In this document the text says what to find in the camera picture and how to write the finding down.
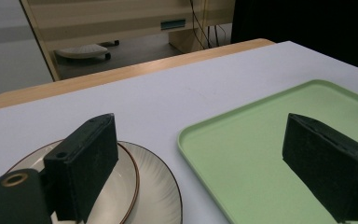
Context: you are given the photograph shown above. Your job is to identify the white chair base with casters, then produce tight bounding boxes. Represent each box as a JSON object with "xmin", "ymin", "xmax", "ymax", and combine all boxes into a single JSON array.
[{"xmin": 54, "ymin": 39, "xmax": 121, "ymax": 61}]

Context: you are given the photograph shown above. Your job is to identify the large white plate dark rim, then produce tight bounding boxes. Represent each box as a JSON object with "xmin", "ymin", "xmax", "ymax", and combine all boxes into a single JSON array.
[{"xmin": 117, "ymin": 140, "xmax": 184, "ymax": 224}]

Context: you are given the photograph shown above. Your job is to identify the black curtain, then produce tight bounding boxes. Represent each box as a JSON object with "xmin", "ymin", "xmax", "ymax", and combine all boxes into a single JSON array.
[{"xmin": 230, "ymin": 0, "xmax": 358, "ymax": 75}]

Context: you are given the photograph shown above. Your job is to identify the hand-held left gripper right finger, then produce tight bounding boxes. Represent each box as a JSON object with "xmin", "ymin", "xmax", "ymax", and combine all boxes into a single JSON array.
[{"xmin": 282, "ymin": 112, "xmax": 358, "ymax": 224}]

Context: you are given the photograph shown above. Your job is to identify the small white plate brown rim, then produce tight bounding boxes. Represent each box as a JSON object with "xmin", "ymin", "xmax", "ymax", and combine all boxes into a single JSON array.
[{"xmin": 0, "ymin": 139, "xmax": 141, "ymax": 224}]

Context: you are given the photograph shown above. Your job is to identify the beige wooden desk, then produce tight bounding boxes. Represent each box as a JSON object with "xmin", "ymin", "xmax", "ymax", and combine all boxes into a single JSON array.
[{"xmin": 19, "ymin": 0, "xmax": 236, "ymax": 82}]

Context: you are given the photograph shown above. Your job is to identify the black cables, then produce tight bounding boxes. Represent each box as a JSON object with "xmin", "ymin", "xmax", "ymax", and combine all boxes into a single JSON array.
[{"xmin": 188, "ymin": 0, "xmax": 228, "ymax": 50}]

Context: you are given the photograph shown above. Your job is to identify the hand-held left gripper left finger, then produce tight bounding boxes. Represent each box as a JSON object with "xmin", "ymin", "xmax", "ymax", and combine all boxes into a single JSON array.
[{"xmin": 43, "ymin": 113, "xmax": 119, "ymax": 224}]

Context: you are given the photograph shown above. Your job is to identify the light green tray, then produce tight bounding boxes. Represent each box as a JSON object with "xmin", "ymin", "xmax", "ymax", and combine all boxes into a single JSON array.
[{"xmin": 176, "ymin": 79, "xmax": 358, "ymax": 224}]

